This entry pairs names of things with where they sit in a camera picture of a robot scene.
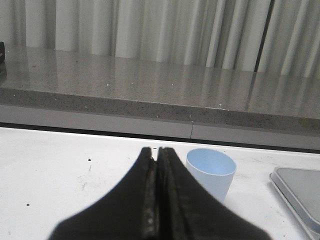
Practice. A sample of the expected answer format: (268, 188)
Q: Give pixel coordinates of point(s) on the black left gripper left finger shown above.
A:
(127, 212)

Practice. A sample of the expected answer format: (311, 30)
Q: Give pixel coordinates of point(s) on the light blue plastic cup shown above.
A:
(213, 169)

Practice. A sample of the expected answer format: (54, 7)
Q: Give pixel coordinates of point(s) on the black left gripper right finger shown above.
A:
(188, 212)

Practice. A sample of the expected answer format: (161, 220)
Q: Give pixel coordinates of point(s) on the black object on ledge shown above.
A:
(2, 57)

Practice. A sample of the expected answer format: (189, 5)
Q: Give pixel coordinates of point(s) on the white pleated curtain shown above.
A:
(277, 36)

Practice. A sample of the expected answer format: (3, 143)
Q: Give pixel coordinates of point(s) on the silver digital kitchen scale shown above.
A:
(300, 190)

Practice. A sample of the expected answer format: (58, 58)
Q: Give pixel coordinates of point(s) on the grey stone counter ledge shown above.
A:
(65, 81)

